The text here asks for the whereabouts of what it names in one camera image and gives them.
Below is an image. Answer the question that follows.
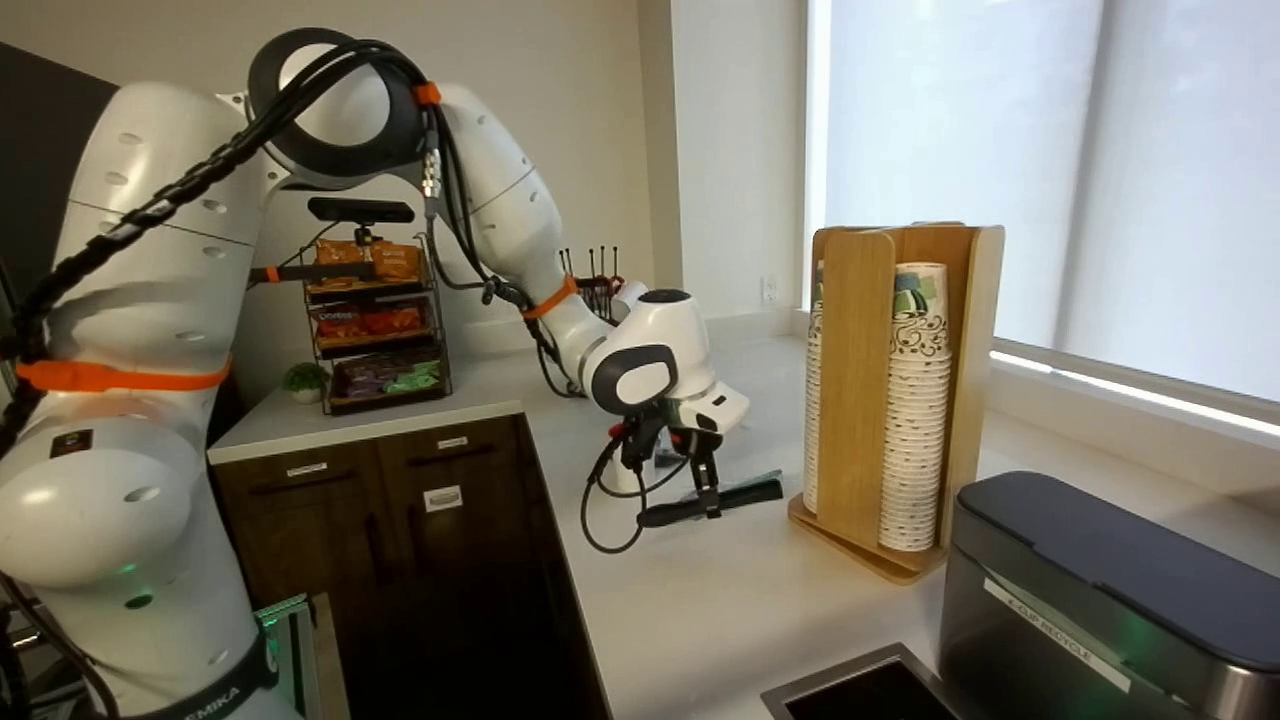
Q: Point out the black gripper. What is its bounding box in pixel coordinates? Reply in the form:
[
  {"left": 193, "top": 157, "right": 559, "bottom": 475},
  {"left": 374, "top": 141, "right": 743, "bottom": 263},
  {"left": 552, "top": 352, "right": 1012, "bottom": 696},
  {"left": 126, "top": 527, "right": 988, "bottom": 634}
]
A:
[{"left": 668, "top": 416, "right": 733, "bottom": 526}]

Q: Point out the wooden cup dispenser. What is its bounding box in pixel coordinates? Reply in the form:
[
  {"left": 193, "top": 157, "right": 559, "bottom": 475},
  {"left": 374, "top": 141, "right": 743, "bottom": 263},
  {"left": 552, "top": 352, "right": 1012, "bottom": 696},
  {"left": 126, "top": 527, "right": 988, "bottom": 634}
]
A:
[{"left": 782, "top": 221, "right": 1009, "bottom": 582}]

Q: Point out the white mug red inside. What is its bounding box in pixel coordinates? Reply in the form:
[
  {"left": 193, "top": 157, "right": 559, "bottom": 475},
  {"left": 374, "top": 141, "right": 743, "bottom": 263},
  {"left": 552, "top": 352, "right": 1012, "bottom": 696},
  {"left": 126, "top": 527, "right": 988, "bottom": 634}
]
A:
[{"left": 605, "top": 416, "right": 654, "bottom": 499}]

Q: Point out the dark stirrer holder with sticks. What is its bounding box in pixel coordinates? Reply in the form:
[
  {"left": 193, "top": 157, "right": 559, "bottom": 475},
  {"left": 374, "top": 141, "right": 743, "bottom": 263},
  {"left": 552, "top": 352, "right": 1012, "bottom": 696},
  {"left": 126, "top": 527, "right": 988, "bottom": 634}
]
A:
[{"left": 555, "top": 240, "right": 631, "bottom": 330}]

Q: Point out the stack of printed paper cups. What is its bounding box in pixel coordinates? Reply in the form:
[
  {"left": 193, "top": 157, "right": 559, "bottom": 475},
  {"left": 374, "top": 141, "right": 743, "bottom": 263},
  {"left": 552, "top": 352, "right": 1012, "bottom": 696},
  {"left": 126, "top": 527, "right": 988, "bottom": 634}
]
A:
[{"left": 874, "top": 262, "right": 953, "bottom": 556}]

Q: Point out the white cabinet label sticker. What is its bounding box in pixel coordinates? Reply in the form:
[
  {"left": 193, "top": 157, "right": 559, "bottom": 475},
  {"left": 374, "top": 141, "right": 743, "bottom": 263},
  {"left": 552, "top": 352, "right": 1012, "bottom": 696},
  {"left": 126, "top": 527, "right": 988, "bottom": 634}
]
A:
[{"left": 421, "top": 481, "right": 466, "bottom": 519}]

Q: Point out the steel sink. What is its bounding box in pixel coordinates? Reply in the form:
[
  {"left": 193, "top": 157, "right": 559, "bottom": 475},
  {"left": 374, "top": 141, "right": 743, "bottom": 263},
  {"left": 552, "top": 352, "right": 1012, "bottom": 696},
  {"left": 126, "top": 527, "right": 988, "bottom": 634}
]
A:
[{"left": 756, "top": 639, "right": 969, "bottom": 720}]

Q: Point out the dark wooden cabinet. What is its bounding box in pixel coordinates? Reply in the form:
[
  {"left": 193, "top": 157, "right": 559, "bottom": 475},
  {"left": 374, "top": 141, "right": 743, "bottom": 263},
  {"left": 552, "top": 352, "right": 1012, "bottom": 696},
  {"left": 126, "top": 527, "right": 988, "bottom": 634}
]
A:
[{"left": 209, "top": 413, "right": 614, "bottom": 720}]

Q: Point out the small green plant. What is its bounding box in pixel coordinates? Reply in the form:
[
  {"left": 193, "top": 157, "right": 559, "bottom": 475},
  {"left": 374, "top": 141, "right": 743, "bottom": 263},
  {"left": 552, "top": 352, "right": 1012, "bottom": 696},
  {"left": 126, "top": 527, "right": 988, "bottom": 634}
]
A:
[{"left": 281, "top": 358, "right": 333, "bottom": 407}]

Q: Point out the steel appliance black lid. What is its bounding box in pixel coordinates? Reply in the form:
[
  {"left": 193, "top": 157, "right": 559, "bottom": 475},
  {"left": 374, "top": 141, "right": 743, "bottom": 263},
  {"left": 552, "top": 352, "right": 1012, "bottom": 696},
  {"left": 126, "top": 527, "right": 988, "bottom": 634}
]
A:
[{"left": 936, "top": 469, "right": 1280, "bottom": 720}]

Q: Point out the white window roller blind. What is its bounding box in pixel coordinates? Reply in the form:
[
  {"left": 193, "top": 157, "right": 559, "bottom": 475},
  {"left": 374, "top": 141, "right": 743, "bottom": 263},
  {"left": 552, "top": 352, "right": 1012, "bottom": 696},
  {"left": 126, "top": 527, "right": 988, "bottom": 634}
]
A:
[{"left": 805, "top": 0, "right": 1280, "bottom": 407}]

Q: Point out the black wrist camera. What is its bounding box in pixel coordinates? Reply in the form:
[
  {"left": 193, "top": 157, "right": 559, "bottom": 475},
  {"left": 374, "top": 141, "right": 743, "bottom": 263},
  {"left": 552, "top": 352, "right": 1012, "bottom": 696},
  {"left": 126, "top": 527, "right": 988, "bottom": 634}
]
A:
[{"left": 608, "top": 403, "right": 671, "bottom": 475}]

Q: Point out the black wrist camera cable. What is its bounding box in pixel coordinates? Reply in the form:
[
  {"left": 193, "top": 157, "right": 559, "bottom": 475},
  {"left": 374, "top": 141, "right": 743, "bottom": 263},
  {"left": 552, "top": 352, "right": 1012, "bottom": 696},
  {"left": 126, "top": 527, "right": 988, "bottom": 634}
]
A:
[{"left": 575, "top": 435, "right": 661, "bottom": 559}]

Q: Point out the black wire snack rack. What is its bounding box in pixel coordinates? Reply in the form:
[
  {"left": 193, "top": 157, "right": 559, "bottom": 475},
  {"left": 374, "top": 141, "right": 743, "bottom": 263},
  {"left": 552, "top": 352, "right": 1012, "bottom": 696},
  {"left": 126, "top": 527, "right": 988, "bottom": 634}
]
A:
[{"left": 299, "top": 238, "right": 454, "bottom": 416}]

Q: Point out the black robot cable conduit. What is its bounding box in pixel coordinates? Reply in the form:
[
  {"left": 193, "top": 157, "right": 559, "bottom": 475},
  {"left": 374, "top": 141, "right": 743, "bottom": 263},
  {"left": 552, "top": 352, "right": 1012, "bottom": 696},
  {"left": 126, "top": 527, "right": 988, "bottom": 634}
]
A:
[{"left": 0, "top": 27, "right": 591, "bottom": 456}]

